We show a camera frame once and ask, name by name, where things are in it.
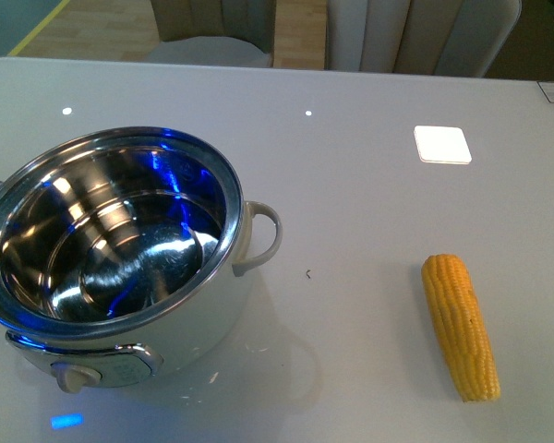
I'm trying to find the yellow corn cob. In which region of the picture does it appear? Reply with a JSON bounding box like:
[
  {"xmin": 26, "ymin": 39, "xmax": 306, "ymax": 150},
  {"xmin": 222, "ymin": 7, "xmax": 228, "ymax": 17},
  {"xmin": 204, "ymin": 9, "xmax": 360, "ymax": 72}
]
[{"xmin": 421, "ymin": 254, "xmax": 501, "ymax": 402}]

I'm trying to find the white electric cooking pot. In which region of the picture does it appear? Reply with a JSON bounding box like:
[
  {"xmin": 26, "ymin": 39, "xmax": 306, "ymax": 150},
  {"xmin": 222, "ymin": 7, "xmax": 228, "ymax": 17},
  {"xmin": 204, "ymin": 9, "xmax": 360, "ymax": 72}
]
[{"xmin": 0, "ymin": 126, "xmax": 283, "ymax": 393}]

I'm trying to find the left beige upholstered chair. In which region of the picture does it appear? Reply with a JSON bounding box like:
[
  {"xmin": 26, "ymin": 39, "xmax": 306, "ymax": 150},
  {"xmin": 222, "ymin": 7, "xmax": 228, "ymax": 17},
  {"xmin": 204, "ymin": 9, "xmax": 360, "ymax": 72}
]
[{"xmin": 145, "ymin": 0, "xmax": 276, "ymax": 67}]

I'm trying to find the beige upholstered chair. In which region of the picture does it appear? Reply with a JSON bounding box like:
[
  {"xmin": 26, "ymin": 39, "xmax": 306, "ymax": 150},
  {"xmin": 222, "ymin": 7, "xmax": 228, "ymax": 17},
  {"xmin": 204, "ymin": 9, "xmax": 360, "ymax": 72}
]
[
  {"xmin": 145, "ymin": 0, "xmax": 276, "ymax": 67},
  {"xmin": 325, "ymin": 0, "xmax": 522, "ymax": 78}
]

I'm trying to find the right beige upholstered chair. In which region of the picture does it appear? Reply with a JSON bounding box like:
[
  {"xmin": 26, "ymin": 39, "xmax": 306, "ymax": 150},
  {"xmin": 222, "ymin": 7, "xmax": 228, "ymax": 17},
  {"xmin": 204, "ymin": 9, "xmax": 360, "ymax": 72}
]
[{"xmin": 325, "ymin": 0, "xmax": 522, "ymax": 78}]

